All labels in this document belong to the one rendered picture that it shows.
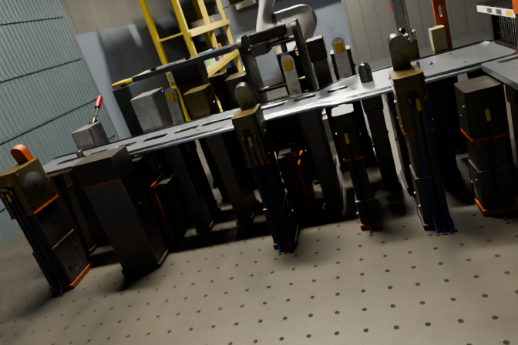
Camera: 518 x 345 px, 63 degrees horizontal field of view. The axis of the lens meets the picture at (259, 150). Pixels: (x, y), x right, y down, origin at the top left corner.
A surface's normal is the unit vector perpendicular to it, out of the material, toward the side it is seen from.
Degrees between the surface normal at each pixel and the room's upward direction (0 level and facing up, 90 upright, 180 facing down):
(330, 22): 90
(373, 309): 0
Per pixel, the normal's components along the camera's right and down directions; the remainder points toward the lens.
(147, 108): -0.16, 0.36
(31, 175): 0.94, -0.22
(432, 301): -0.30, -0.90
